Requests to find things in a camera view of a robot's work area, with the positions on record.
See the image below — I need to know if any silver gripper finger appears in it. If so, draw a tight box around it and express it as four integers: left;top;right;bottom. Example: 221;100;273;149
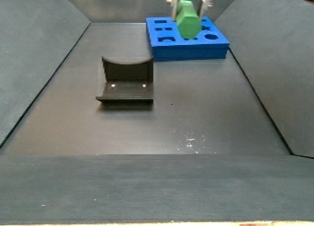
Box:
199;0;212;17
165;0;177;20

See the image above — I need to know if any green hexagonal prism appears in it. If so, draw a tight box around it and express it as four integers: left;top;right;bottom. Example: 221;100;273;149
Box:
175;0;201;39

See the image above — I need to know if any blue foam shape-sorter block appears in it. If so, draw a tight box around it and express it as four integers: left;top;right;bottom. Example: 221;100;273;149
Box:
145;17;229;62

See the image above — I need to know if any black curved holder stand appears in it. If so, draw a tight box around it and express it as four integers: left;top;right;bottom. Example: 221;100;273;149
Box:
96;58;153;103

